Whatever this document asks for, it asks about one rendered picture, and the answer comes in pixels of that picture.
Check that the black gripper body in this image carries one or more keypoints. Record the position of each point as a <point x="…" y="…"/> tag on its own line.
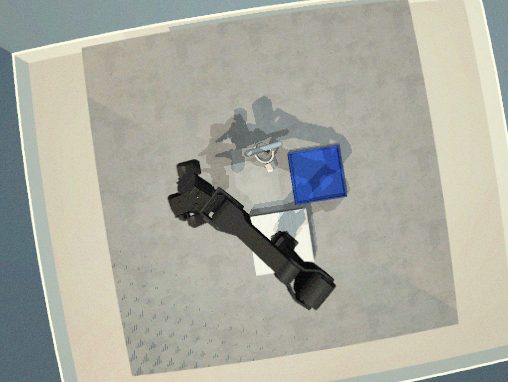
<point x="193" y="165"/>

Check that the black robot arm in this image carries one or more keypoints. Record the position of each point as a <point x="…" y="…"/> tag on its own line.
<point x="312" y="284"/>

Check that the blue tray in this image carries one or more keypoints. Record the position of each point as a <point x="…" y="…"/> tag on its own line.
<point x="317" y="174"/>

